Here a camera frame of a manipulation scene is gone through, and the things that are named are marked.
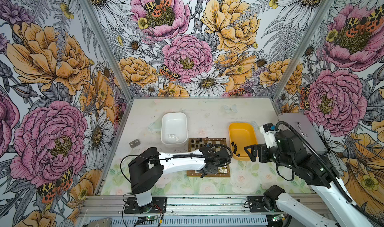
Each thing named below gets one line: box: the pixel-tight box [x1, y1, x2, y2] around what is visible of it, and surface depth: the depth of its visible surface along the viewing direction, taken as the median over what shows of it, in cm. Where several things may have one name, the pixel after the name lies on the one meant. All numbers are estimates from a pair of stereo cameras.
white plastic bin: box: [161, 112, 188, 147], surface depth 102 cm
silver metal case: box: [279, 113, 328, 152], surface depth 84 cm
